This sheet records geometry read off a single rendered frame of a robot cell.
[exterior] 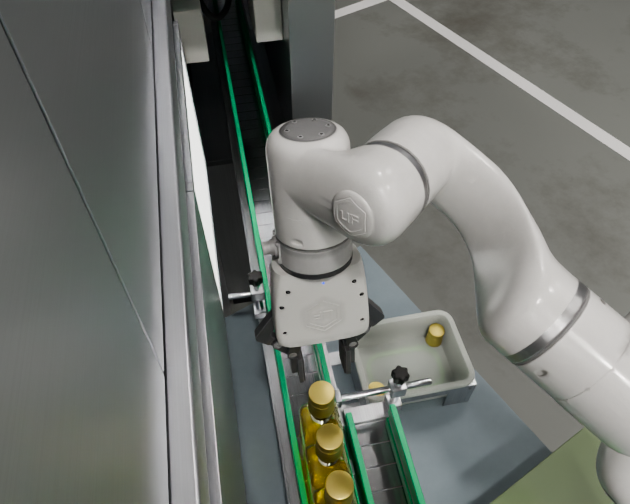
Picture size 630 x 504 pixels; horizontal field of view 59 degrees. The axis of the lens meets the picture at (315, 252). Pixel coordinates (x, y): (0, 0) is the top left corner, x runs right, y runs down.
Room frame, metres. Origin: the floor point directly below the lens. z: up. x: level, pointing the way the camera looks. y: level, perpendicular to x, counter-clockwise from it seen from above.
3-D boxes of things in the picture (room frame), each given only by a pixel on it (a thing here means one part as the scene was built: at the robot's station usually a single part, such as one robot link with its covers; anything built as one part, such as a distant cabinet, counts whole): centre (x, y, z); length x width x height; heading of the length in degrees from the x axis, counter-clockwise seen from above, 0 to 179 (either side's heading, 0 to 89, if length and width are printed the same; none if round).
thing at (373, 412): (0.40, -0.10, 0.85); 0.09 x 0.04 x 0.07; 101
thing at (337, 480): (0.20, -0.03, 1.14); 0.04 x 0.04 x 0.04
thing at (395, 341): (0.54, -0.19, 0.80); 0.22 x 0.17 x 0.09; 101
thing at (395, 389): (0.41, -0.12, 0.95); 0.17 x 0.03 x 0.12; 101
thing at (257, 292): (0.60, 0.13, 0.94); 0.07 x 0.04 x 0.13; 101
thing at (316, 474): (0.25, -0.02, 0.99); 0.06 x 0.06 x 0.21; 12
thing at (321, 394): (0.31, -0.01, 1.14); 0.04 x 0.04 x 0.04
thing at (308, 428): (0.31, -0.01, 0.99); 0.06 x 0.06 x 0.21; 12
